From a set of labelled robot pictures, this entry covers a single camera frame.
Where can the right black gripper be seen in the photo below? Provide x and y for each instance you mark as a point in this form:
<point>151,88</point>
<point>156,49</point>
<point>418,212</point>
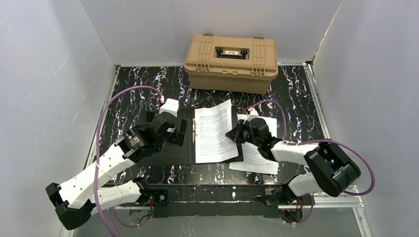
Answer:
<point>238,134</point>

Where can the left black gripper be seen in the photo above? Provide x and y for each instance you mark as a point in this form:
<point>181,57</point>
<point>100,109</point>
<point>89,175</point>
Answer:
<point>178,131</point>

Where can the white A4 file folder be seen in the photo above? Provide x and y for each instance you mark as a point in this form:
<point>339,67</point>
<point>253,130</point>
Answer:
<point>177,155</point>

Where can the printed paper sheet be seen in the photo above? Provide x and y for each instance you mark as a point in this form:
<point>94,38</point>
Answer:
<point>253,160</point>
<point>211,125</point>

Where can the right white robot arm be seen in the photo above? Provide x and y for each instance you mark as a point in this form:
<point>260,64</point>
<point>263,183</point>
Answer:
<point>332,171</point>

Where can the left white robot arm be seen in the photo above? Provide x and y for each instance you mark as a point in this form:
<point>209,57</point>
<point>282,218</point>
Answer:
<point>84,195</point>

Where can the tan plastic toolbox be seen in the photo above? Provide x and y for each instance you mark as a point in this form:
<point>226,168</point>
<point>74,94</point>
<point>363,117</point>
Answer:
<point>246,65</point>

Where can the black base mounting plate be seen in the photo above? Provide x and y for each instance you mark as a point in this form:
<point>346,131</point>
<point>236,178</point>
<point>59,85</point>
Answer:
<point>226,200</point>

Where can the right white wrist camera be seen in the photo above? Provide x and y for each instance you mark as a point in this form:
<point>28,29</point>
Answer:
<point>252,113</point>

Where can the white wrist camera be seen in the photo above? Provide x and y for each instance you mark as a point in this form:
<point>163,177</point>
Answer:
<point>170,106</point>
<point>252,113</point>

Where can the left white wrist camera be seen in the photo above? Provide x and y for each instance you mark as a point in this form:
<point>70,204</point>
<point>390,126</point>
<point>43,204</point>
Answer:
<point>170,106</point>

